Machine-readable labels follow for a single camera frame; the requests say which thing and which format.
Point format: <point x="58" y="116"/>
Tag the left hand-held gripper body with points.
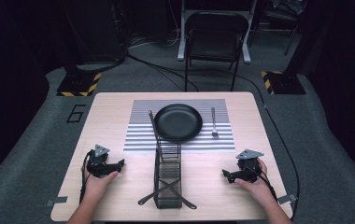
<point x="97" y="161"/>

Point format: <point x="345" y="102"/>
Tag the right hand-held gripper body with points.
<point x="248" y="168"/>

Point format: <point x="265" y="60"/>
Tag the person's left hand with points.
<point x="99" y="185"/>

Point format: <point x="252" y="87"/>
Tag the person's right hand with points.
<point x="258" y="189"/>

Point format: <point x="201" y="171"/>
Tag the grey striped placemat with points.
<point x="141" y="137"/>

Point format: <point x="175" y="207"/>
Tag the silver fork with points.
<point x="214" y="124"/>

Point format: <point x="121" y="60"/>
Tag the grey tape strip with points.
<point x="287" y="198"/>
<point x="57" y="201"/>

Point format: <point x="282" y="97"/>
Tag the black tape floor mark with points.
<point x="76" y="113"/>

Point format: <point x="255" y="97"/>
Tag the black round plate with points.
<point x="178" y="122"/>

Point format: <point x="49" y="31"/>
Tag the black stand base striped edge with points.
<point x="286" y="82"/>
<point x="77" y="84"/>

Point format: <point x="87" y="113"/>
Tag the black folding chair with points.
<point x="213" y="43"/>

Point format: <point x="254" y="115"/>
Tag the white desk frame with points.
<point x="181" y="37"/>

